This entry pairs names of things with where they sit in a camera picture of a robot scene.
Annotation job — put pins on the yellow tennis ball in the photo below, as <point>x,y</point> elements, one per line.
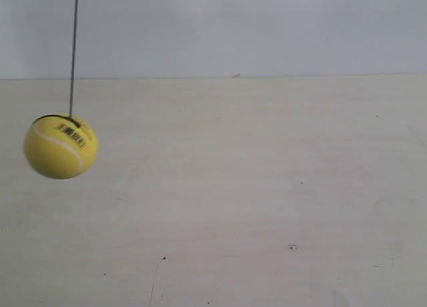
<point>60,147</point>

